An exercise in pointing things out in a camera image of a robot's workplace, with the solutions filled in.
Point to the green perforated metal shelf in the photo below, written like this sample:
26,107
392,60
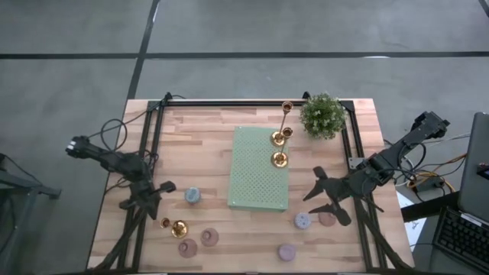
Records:
256,179

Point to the black keyboard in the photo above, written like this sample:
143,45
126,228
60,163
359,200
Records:
458,237

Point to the white paper sheet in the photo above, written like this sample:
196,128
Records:
414,229

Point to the black power adapter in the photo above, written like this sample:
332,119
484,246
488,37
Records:
429,186

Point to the blue patterned candle tin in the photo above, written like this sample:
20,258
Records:
193,195

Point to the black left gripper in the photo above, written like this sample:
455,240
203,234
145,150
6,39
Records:
149,198

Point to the grey laptop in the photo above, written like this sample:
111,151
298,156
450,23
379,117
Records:
475,172

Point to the small black device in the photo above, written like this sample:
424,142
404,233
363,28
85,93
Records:
483,170

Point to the medium gold candlestick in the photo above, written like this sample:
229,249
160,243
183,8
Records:
279,160

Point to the grey metal cart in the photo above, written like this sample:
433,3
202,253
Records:
23,183

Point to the tall gold candlestick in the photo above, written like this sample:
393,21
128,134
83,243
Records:
277,140

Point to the purple patterned candle tin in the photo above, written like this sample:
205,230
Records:
287,252

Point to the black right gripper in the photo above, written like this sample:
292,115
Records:
340,189

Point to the short gold candlestick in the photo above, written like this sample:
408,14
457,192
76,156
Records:
179,229

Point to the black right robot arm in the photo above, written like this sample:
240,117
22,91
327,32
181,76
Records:
397,149

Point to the potted green plant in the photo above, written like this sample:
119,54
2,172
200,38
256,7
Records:
322,116

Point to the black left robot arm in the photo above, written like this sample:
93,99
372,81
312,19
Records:
114,160

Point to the pink glass candle holder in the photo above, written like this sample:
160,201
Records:
187,247
209,237
325,220

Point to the black aluminium table frame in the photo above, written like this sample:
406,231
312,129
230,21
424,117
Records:
244,102

